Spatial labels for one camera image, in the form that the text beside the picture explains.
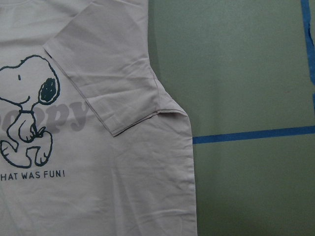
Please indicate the pink Snoopy t-shirt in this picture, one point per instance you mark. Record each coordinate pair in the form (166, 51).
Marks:
(91, 144)

